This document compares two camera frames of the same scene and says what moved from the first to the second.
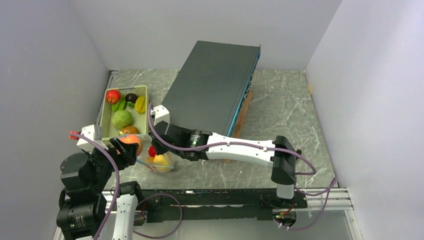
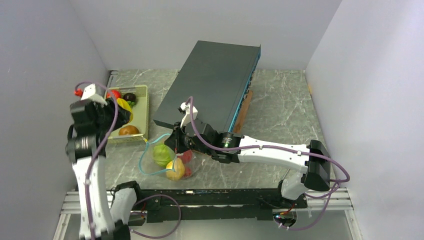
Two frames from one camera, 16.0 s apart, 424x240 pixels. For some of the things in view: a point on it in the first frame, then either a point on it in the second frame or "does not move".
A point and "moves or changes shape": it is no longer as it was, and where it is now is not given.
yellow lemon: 161,164 to 177,166
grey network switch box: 210,92 does not move
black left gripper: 128,150 to 123,117
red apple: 113,96 does not move
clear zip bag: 147,156 moves or changes shape
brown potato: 130,129 does not move
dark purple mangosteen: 131,97 does not move
